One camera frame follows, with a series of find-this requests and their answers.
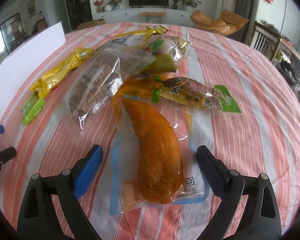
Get yellow green snack packet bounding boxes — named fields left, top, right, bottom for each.
left=21, top=48, right=96, bottom=126

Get cardboard box on floor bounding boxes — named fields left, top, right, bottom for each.
left=77, top=19, right=106, bottom=30

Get potted green plant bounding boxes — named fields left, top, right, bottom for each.
left=180, top=0, right=202, bottom=11

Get white cardboard storage box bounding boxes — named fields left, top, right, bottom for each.
left=0, top=21, right=67, bottom=128

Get red striped tablecloth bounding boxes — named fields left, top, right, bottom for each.
left=0, top=23, right=300, bottom=239

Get yellow red snack pouch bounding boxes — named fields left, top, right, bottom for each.
left=147, top=25, right=168, bottom=35

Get orange chicken vacuum pack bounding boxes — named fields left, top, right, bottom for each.
left=110, top=76, right=209, bottom=215

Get clear bag green snacks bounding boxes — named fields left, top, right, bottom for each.
left=140, top=35, right=190, bottom=75

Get clear bag brown cakes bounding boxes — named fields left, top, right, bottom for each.
left=64, top=43, right=155, bottom=132

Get brown green snack packet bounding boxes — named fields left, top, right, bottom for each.
left=151, top=75, right=241, bottom=114

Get white tv cabinet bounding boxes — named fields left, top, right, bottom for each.
left=93, top=8, right=193, bottom=27

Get dark wooden dining chair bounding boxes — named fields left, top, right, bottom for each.
left=249, top=21, right=282, bottom=63

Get small wooden side table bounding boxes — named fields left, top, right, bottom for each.
left=140, top=12, right=166, bottom=24

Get orange lounge chair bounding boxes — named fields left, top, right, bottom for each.
left=190, top=9, right=249, bottom=36

